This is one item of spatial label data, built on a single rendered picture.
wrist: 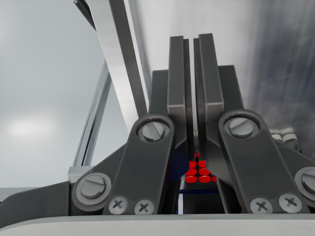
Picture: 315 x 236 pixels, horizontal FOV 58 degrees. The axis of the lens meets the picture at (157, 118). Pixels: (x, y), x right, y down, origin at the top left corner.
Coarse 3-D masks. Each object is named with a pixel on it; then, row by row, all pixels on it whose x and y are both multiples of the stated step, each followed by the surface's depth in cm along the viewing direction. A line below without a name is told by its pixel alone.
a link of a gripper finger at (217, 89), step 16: (208, 48) 10; (208, 64) 9; (208, 80) 8; (224, 80) 10; (208, 96) 8; (224, 96) 9; (240, 96) 9; (208, 112) 8; (224, 112) 9; (208, 128) 8; (208, 144) 8; (208, 160) 9; (224, 160) 8; (288, 160) 7; (304, 160) 7; (224, 176) 9; (304, 176) 7; (304, 192) 6
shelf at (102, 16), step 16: (96, 0) 31; (96, 16) 32; (112, 32) 34; (112, 48) 35; (112, 64) 37; (112, 80) 39; (128, 80) 39; (128, 96) 41; (128, 112) 43; (128, 128) 46
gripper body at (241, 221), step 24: (72, 216) 6; (96, 216) 6; (120, 216) 6; (144, 216) 6; (168, 216) 6; (192, 216) 6; (216, 216) 5; (240, 216) 5; (264, 216) 5; (288, 216) 5; (312, 216) 5
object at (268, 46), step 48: (144, 0) 30; (192, 0) 30; (240, 0) 30; (288, 0) 30; (144, 48) 35; (192, 48) 34; (240, 48) 34; (288, 48) 34; (144, 96) 36; (192, 96) 40; (288, 96) 39
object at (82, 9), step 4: (76, 0) 114; (80, 0) 114; (84, 0) 116; (76, 4) 115; (80, 4) 114; (84, 4) 115; (80, 8) 115; (84, 8) 115; (88, 8) 115; (84, 12) 115; (88, 12) 115; (84, 16) 117; (88, 16) 116; (88, 20) 116; (92, 20) 116; (92, 24) 117
